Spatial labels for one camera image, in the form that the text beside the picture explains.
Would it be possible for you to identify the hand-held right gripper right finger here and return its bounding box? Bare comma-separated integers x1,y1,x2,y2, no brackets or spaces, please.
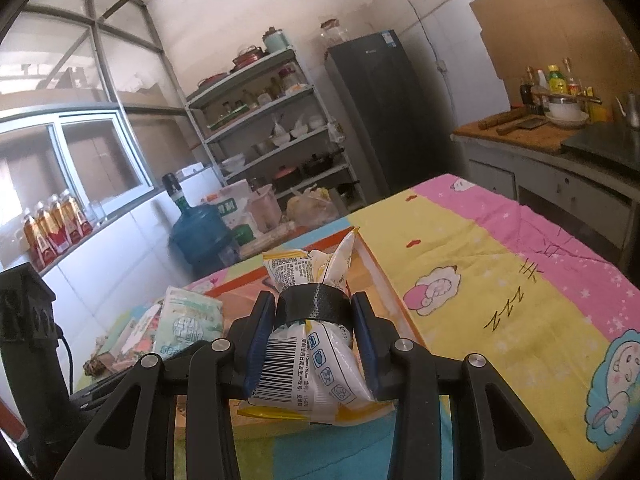
350,292,573,480

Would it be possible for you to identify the glass jar with red lid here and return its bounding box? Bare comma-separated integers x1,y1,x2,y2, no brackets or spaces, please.
320,19,351,46

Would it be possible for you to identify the blue water jug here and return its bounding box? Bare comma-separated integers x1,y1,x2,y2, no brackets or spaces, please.
167,172,241,278

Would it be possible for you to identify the large white bowl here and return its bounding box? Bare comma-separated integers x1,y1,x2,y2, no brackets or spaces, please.
545,95,591,128

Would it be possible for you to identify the black hair band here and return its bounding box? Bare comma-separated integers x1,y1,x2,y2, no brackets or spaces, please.
276,284,353,323

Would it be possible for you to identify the grey kitchen counter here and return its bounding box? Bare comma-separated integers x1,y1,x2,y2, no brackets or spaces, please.
452,120,640,271

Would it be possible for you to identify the leopard print scrunchie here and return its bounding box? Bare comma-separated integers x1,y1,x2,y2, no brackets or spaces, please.
82,352,118,377

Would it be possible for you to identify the white green tissue pack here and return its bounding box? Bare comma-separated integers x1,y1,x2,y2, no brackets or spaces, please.
151,286,225,361

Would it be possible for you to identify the black pot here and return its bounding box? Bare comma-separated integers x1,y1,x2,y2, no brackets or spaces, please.
305,152,346,176

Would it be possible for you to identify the pot with red lid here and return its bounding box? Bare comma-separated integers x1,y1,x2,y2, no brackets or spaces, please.
272,165,301,191

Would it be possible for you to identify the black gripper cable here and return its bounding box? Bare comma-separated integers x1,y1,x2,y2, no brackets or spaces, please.
56,325,77,396

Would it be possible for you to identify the wall cable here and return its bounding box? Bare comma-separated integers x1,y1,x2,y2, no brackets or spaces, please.
382,0,446,66

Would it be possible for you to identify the white yellow snack packet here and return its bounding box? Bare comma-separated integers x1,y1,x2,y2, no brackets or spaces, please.
237,227,396,426

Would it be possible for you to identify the red pan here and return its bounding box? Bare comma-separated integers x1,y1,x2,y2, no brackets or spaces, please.
231,45,265,67

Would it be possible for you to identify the white metal shelf rack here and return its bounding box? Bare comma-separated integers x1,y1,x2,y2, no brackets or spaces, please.
185,47,361,211

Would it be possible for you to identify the dark grey fridge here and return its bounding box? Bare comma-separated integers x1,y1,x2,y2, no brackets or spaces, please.
325,30,458,196

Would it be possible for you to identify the pink plastic bin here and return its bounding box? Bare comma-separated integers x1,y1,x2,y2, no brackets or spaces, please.
248,183,283,233

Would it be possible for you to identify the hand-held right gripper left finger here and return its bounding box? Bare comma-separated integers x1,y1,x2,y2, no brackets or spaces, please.
52,291,277,480

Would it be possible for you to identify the group of condiment bottles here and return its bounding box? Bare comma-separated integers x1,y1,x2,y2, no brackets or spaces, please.
519,57,601,111

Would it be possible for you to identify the white flour sack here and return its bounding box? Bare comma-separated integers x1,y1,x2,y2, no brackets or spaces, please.
215,182,258,246

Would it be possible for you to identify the black induction cooker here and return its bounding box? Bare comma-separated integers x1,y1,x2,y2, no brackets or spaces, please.
560,125,640,171

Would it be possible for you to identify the row of glass jars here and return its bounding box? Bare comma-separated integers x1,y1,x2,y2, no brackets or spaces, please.
207,67,306,126

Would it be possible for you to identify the cleaver with wooden handle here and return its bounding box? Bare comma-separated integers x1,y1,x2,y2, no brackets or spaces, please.
496,115,548,136

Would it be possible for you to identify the orange drink bottle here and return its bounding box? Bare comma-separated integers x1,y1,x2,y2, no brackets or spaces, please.
65,192,95,241
37,202,68,261
22,208,56,271
50,196,81,251

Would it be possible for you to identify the sliding window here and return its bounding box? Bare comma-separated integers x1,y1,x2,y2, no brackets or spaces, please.
0,107,156,261

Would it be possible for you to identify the orange cardboard box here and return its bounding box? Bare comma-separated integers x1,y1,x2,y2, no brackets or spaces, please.
172,237,453,443

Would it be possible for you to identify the teal canister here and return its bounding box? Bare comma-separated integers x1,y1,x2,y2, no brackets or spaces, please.
262,26,290,55

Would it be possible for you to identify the steel kettle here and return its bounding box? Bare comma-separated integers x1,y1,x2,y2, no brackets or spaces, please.
615,91,640,128

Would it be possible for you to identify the wooden cutting board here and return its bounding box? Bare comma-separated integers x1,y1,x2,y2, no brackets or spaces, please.
452,117,591,156

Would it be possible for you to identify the wooden rolling pin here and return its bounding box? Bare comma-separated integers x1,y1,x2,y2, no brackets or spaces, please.
477,112,526,130

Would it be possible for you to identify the cardboard wall sheet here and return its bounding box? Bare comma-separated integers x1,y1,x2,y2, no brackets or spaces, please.
470,0,640,111

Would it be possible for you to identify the clear plastic bag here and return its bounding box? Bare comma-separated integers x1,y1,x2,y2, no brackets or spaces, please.
286,185,341,226

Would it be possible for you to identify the printed cartoon blanket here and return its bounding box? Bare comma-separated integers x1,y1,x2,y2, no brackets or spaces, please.
75,174,640,480

